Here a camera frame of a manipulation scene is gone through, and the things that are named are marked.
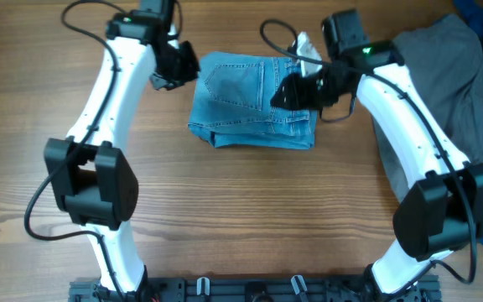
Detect light blue denim jeans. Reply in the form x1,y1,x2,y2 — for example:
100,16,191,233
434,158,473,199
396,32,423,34
188,52,322,149

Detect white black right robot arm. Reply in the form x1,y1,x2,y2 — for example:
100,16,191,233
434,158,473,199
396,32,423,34
272,39,483,301

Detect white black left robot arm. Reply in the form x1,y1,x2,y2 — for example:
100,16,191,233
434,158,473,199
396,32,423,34
44,9,199,301

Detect grey garment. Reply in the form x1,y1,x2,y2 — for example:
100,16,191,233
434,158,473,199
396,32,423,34
373,12,483,206

